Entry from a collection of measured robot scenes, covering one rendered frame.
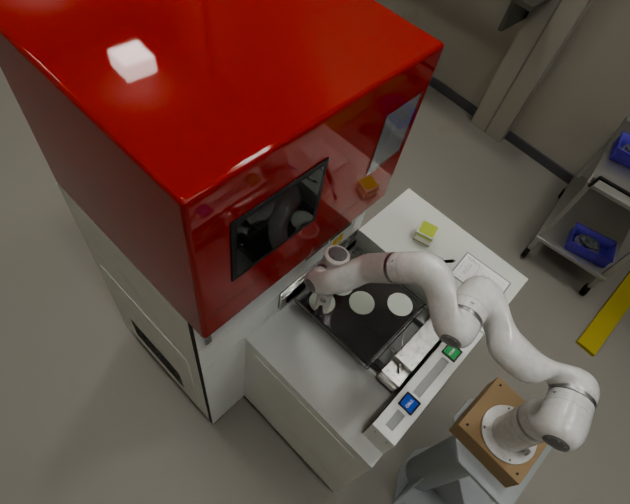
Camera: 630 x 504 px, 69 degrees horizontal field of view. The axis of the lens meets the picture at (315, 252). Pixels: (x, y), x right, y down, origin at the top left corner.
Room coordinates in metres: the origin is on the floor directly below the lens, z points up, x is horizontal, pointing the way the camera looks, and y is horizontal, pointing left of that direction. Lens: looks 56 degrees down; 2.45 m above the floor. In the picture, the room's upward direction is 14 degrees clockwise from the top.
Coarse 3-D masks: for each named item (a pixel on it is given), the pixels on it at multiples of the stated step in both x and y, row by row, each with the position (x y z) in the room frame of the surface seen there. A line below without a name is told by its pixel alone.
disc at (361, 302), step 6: (354, 294) 0.90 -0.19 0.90; (360, 294) 0.91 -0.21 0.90; (366, 294) 0.91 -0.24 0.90; (354, 300) 0.87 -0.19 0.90; (360, 300) 0.88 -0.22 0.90; (366, 300) 0.89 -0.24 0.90; (372, 300) 0.89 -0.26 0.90; (354, 306) 0.85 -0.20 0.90; (360, 306) 0.86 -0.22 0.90; (366, 306) 0.86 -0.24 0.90; (372, 306) 0.87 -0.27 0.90; (360, 312) 0.83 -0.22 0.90; (366, 312) 0.84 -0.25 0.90
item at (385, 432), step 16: (480, 336) 0.82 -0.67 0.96; (464, 352) 0.74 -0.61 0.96; (432, 368) 0.65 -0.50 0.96; (448, 368) 0.67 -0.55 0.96; (416, 384) 0.58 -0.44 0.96; (432, 384) 0.60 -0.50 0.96; (384, 416) 0.45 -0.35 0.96; (400, 416) 0.46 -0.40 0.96; (416, 416) 0.48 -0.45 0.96; (368, 432) 0.41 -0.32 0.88; (384, 432) 0.40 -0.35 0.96; (400, 432) 0.41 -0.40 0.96; (384, 448) 0.37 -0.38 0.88
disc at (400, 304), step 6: (396, 294) 0.95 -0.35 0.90; (402, 294) 0.95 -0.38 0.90; (390, 300) 0.91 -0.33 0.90; (396, 300) 0.92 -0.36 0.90; (402, 300) 0.93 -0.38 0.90; (408, 300) 0.93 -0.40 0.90; (390, 306) 0.89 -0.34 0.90; (396, 306) 0.89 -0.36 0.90; (402, 306) 0.90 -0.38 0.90; (408, 306) 0.91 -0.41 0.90; (396, 312) 0.87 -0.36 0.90; (402, 312) 0.87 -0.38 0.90; (408, 312) 0.88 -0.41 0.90
